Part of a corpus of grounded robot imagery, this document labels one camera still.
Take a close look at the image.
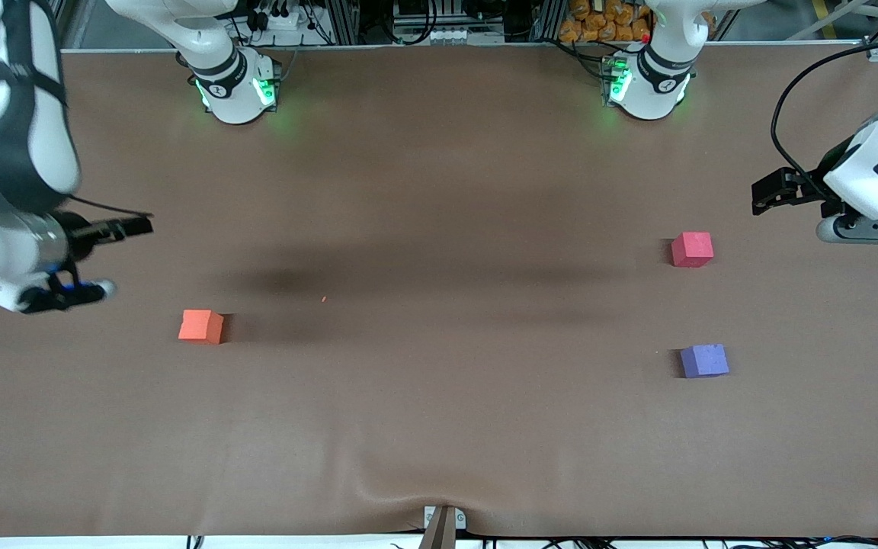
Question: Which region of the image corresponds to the purple foam block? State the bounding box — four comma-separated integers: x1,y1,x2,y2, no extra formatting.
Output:
680,343,730,379

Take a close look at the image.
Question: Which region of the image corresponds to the white power strip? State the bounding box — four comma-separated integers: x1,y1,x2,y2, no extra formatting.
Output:
252,6,306,33

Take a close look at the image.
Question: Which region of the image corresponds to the red foam block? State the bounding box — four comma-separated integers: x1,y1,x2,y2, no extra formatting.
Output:
671,232,714,268

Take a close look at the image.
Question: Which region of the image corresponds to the pile of orange objects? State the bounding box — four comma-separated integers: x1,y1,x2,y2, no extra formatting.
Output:
559,0,653,43

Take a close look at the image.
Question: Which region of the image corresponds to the brown table cloth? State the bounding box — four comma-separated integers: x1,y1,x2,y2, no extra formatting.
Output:
0,44,878,539

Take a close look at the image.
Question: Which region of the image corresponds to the white terminal strip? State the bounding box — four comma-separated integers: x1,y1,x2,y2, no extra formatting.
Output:
409,27,485,44

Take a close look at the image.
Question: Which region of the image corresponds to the orange foam block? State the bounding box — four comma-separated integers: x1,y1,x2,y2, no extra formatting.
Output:
178,309,224,345

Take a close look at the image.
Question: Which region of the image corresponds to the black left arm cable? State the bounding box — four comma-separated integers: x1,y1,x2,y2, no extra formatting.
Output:
771,34,878,191

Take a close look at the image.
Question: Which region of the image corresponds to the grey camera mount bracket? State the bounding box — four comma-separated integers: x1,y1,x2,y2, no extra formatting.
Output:
419,505,469,549

